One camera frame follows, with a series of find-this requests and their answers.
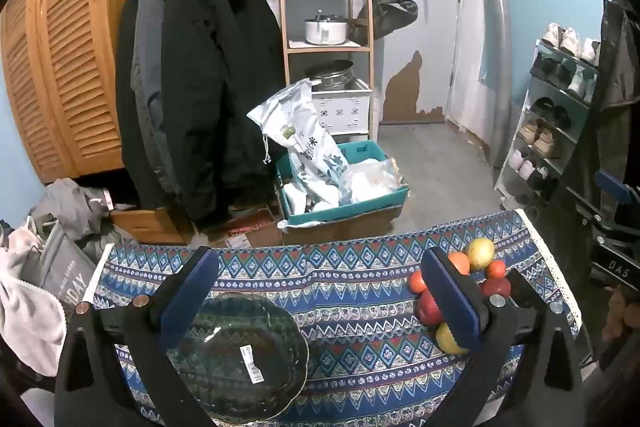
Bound group of shoes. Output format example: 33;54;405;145
505;23;601;202

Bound red apple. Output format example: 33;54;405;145
416;289;445;326
481;277;512;299

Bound grey shoe rack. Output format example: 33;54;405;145
495;23;601;210

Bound dark hanging bag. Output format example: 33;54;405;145
357;0;418;40

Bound green-yellow pear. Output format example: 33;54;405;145
435;323;468;356

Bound white door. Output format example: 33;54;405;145
447;0;511;158

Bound white cooking pot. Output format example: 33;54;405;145
304;11;368;46

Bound grey jacket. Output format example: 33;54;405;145
131;0;168;188

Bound grey tote bag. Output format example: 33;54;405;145
37;222;101;308

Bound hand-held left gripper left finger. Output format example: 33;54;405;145
54;246;221;427

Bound yellow-green apple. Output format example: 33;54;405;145
464;238;496;271

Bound printed white bag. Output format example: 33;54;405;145
246;78;351;212

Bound blue patterned tablecloth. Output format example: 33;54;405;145
82;208;583;427

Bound dark glass plate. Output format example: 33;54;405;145
167;292;309;423

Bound wooden shelf rack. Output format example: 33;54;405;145
276;0;376;142

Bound clear plastic bag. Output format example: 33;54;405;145
345;159;406;202

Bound person's right hand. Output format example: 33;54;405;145
602;289;640;344

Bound light wooden box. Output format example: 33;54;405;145
110;207;188;245

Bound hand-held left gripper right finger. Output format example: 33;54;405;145
421;247;586;427

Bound grey clothes pile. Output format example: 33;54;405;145
30;178;138;258

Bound wooden louvered wardrobe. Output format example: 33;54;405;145
0;0;151;185

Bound white lattice basket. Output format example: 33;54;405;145
311;79;373;135

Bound flat red cardboard box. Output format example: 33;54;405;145
220;207;283;248

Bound white towel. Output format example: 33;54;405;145
0;227;68;378

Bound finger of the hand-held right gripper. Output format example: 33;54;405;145
575;171;640;235

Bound round metal tins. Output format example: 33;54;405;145
305;60;356;92

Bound black hooded coat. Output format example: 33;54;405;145
115;0;286;225

